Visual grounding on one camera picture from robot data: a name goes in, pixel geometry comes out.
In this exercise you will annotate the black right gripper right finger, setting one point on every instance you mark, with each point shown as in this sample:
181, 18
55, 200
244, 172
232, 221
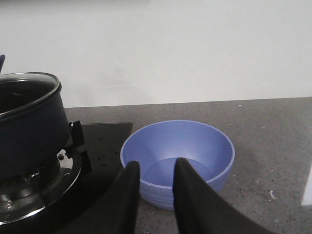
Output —
200, 210

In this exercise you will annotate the light blue plastic bowl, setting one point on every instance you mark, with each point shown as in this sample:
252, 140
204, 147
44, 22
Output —
156, 148

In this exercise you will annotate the black glass gas hob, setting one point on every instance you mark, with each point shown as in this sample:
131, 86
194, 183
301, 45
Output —
89, 162

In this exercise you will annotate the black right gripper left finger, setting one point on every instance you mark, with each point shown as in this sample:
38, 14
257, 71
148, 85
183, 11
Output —
113, 212

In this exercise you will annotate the dark blue cooking pot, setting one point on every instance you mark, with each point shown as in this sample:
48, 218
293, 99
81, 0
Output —
32, 137

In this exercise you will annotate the black gas burner head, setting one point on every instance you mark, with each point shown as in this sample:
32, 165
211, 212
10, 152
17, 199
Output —
28, 192

